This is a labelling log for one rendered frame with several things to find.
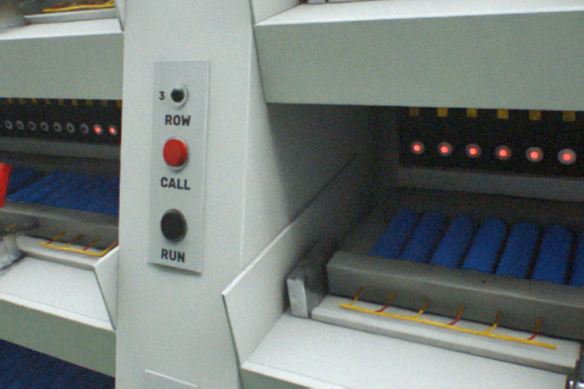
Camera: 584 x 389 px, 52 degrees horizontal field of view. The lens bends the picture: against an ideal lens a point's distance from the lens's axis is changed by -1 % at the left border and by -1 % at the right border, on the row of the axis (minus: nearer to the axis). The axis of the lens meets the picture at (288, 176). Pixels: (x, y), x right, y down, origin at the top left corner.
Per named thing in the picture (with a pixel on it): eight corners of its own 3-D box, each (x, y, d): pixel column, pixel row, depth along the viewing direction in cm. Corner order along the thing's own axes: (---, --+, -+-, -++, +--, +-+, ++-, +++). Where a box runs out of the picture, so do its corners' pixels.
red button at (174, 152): (182, 168, 34) (183, 140, 34) (161, 165, 35) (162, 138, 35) (193, 167, 35) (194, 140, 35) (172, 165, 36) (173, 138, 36)
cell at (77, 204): (126, 194, 58) (77, 227, 53) (113, 192, 59) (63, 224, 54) (122, 177, 57) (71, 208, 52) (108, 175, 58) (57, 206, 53)
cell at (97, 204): (142, 196, 57) (94, 229, 52) (128, 194, 58) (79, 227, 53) (137, 179, 56) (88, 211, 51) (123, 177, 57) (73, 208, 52)
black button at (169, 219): (180, 241, 35) (181, 214, 35) (158, 238, 35) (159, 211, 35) (190, 239, 36) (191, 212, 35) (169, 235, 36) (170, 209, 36)
